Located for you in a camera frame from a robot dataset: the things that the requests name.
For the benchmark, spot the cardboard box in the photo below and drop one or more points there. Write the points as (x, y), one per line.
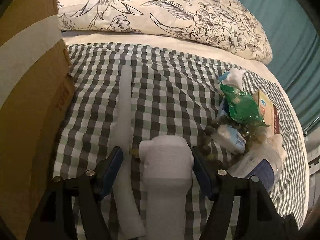
(30, 105)

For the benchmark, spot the soft tissue pack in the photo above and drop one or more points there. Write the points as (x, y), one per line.
(233, 76)

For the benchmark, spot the teal curtain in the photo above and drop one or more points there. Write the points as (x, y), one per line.
(282, 30)

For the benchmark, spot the floral white duvet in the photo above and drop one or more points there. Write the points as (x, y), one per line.
(162, 7)

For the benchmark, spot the white blue packet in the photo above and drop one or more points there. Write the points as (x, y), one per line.
(230, 136)

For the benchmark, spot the checked blanket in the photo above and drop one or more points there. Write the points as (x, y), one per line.
(162, 92)

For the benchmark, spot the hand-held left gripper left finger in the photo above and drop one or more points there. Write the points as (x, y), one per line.
(113, 165)

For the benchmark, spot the clear bottle blue label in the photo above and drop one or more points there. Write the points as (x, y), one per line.
(260, 165)

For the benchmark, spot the short white sock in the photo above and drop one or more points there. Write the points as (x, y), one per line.
(165, 167)

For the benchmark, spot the long white sock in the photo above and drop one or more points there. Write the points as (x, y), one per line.
(124, 105)

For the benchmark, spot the green snack packet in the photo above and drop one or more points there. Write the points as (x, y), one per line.
(241, 105)

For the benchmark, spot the yellow red box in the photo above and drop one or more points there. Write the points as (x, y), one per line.
(265, 105)

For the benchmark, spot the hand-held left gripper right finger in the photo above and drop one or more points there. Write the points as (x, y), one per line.
(200, 170)

